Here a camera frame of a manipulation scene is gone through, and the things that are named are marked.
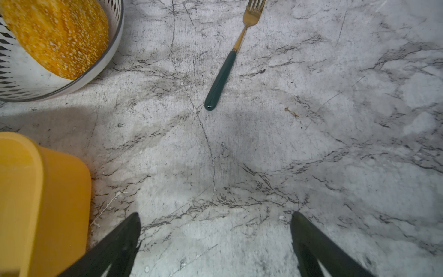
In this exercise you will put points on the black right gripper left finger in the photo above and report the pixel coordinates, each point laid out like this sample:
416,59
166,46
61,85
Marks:
113,255

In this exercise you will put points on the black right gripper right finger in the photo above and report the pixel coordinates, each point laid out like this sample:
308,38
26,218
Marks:
312,248

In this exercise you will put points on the yellow storage box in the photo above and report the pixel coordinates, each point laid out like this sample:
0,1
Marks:
45,208

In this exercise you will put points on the patterned white bowl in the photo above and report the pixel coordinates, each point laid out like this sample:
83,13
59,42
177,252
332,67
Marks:
24,80

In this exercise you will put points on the yellow bread loaf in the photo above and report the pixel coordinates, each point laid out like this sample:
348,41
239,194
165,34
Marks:
65,37

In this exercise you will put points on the green handled gold fork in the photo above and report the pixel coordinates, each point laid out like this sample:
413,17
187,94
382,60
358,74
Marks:
251,17

